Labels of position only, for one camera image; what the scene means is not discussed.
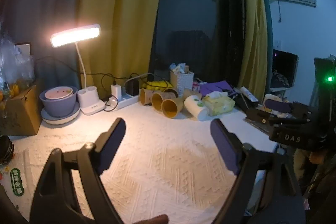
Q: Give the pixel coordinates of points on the white cup with green print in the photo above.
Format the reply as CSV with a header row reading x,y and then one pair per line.
x,y
194,106

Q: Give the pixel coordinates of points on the pale blue plate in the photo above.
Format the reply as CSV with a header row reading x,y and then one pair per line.
x,y
61,121

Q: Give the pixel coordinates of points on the clear plastic bags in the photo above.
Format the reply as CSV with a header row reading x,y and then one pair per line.
x,y
15,66

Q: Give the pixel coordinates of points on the black bowl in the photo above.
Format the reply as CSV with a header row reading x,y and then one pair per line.
x,y
5,149

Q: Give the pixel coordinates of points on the person's left hand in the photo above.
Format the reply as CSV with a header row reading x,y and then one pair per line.
x,y
155,220

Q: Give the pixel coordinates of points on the yellow tissue pack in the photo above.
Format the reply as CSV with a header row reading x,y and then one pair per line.
x,y
219,105

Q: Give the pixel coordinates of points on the brown paper cup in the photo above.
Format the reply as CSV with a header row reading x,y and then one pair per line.
x,y
191,92
145,96
171,93
157,101
172,107

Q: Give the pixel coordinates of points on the dark window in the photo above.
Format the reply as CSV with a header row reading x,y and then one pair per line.
x,y
194,16

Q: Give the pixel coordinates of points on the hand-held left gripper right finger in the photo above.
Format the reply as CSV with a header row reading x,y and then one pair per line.
x,y
225,148

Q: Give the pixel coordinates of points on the cardboard box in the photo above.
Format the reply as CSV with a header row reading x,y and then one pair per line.
x,y
21,115

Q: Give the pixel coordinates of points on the green sticker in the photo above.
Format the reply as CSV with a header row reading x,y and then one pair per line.
x,y
17,182

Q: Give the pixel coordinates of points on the white woven basket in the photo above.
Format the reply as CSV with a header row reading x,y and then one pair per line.
x,y
182,81

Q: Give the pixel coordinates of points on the white tube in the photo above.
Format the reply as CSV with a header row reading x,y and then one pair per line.
x,y
248,94

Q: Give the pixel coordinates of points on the purple cloth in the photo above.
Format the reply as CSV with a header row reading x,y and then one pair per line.
x,y
216,87

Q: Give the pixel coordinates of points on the black monitor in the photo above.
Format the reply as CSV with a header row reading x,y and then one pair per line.
x,y
284,64

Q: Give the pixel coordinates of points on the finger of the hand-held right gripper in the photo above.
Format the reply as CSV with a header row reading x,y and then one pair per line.
x,y
277,106
258,117

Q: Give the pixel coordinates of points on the blue-grey curtain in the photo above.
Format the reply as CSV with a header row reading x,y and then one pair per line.
x,y
39,3

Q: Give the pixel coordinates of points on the yellow banana toy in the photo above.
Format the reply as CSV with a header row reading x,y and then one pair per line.
x,y
156,85

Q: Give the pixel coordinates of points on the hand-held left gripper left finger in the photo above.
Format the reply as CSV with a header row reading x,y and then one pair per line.
x,y
113,144

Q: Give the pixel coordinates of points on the white power strip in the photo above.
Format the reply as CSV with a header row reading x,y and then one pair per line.
x,y
126,102

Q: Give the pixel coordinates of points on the white charger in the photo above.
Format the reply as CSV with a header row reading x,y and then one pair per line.
x,y
115,92

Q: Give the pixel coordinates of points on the white desk lamp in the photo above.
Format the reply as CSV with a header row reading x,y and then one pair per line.
x,y
90,106

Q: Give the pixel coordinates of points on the white textured mat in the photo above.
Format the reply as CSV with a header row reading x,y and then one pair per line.
x,y
162,140

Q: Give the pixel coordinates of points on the pink-rimmed white bowl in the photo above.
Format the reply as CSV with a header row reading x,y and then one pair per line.
x,y
56,94

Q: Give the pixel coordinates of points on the yellow curtain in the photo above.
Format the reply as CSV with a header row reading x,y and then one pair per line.
x,y
120,16
256,29

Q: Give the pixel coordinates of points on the person's right hand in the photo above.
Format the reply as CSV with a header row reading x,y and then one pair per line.
x,y
314,157

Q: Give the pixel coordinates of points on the black power adapter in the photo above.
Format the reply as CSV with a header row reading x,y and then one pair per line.
x,y
132,87

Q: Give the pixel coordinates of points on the blue bowl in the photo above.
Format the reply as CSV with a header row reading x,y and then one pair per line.
x,y
57,108

